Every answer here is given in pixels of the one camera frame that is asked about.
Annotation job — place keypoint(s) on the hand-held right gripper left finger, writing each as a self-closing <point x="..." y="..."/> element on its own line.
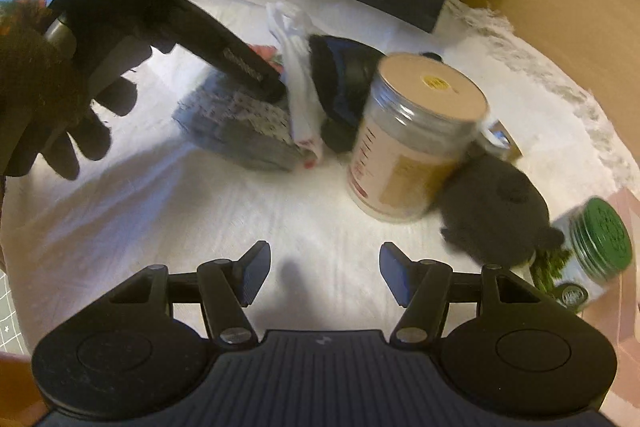
<point x="256" y="272"/>

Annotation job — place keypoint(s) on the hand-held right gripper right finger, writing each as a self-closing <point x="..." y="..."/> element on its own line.
<point x="394" y="272"/>

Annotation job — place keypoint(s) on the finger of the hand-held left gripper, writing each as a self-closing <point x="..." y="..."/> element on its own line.
<point x="235" y="57"/>

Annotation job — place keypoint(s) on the white plastic bag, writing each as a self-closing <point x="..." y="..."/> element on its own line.
<point x="297" y="92"/>

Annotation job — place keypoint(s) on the grey patterned cloth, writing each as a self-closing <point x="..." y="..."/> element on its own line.
<point x="235" y="132"/>

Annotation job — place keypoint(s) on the black and blue soft item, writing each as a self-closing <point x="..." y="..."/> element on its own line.
<point x="345" y="82"/>

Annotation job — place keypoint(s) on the person's left hand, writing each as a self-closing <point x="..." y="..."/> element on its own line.
<point x="35" y="107"/>

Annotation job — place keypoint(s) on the white fluffy mat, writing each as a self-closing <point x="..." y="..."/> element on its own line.
<point x="190" y="212"/>

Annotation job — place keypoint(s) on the dark grey plush item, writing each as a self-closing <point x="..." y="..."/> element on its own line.
<point x="492" y="212"/>

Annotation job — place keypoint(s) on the clear jar with beige lid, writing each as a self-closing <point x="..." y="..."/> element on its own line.
<point x="415" y="137"/>

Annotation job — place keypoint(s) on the green fuzzy item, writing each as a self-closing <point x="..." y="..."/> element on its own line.
<point x="550" y="271"/>

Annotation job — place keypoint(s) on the clear jar with green lid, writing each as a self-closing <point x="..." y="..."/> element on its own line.
<point x="597" y="247"/>

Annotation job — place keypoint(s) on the green grid mat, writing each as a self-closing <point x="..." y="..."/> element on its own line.
<point x="6" y="312"/>

